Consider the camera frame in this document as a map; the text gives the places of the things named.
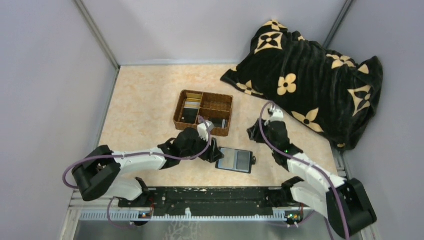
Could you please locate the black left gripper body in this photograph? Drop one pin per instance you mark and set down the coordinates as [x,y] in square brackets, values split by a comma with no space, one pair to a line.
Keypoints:
[212,150]

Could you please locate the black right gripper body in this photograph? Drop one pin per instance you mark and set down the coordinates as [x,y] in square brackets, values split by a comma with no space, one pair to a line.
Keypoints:
[259,131]

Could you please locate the black leather card holder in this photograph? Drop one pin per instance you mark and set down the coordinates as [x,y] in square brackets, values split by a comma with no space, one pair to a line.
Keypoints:
[236,160]

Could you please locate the brown wicker divided basket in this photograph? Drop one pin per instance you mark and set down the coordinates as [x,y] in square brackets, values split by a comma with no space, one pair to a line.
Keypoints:
[213,105]

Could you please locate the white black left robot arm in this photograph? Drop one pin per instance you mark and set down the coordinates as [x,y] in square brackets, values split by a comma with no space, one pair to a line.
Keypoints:
[102,173]

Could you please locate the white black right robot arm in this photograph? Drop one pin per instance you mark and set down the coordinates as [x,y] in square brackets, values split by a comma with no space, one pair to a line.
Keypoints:
[344,203]

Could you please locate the black card in basket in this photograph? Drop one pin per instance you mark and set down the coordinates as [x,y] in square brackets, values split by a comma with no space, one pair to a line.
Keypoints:
[189,115]

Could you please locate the silver card in basket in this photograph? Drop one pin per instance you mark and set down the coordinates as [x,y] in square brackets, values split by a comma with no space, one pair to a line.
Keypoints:
[191,105]

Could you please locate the gold card in basket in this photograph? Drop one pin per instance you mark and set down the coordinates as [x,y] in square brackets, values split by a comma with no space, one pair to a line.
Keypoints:
[194,97]

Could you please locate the black wallet in basket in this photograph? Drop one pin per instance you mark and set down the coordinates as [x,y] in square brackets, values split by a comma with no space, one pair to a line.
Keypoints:
[219,122]

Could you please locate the black floral patterned blanket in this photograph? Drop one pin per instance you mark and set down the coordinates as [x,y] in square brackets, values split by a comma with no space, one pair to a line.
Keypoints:
[325,90]

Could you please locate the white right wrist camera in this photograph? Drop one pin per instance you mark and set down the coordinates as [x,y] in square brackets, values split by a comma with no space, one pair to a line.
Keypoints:
[275,115]

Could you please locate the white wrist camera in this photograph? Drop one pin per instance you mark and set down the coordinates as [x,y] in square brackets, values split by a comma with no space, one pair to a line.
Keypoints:
[204,130]
[275,115]

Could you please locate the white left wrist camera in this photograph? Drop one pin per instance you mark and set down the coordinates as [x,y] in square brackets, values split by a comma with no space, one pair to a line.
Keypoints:
[204,130]

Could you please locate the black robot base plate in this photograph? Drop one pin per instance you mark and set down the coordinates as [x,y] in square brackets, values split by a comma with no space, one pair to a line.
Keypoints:
[217,202]

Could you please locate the aluminium frame rail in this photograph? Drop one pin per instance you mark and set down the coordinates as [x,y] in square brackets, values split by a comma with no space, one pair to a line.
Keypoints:
[106,208]

